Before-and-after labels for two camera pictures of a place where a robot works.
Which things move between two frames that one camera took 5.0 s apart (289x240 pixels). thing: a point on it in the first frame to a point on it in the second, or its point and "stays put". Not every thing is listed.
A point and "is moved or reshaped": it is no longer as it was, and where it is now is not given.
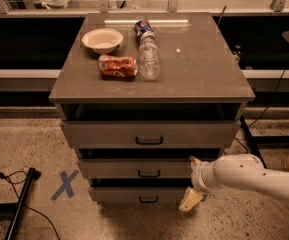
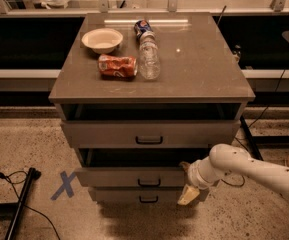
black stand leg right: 253,147 stays put
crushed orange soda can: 112,67 stays put
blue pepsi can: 141,27 stays put
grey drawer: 136,168 is moved or reshaped
